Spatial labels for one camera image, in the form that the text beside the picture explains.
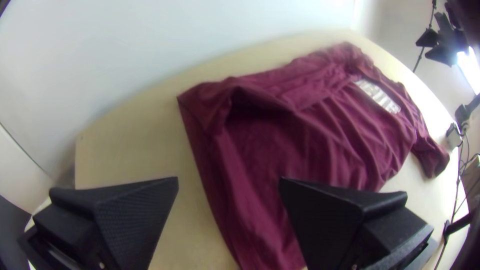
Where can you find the black light stand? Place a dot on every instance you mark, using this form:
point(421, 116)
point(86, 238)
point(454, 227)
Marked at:
point(442, 48)

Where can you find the maroon t-shirt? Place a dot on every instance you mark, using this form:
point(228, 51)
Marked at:
point(300, 142)

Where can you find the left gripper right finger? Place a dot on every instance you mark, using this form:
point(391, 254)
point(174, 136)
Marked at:
point(337, 225)

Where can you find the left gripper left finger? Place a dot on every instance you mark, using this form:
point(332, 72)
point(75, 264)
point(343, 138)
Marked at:
point(123, 221)

